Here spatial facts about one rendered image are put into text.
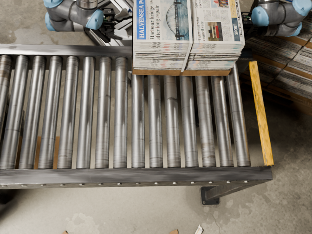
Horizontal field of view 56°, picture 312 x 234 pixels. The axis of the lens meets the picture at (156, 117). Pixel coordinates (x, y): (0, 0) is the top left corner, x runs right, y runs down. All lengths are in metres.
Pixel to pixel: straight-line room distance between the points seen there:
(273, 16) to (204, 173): 0.65
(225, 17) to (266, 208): 1.28
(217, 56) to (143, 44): 0.27
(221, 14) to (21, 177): 0.87
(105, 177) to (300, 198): 1.39
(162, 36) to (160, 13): 0.09
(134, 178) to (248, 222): 1.06
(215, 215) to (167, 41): 1.21
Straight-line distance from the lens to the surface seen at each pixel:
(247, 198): 1.97
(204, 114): 1.14
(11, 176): 1.12
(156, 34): 0.99
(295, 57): 1.79
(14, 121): 1.18
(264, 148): 1.15
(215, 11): 1.09
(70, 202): 1.87
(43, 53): 1.27
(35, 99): 1.19
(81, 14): 1.14
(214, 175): 1.08
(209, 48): 1.03
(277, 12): 1.28
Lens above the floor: 1.83
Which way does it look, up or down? 69 degrees down
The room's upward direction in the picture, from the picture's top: 12 degrees clockwise
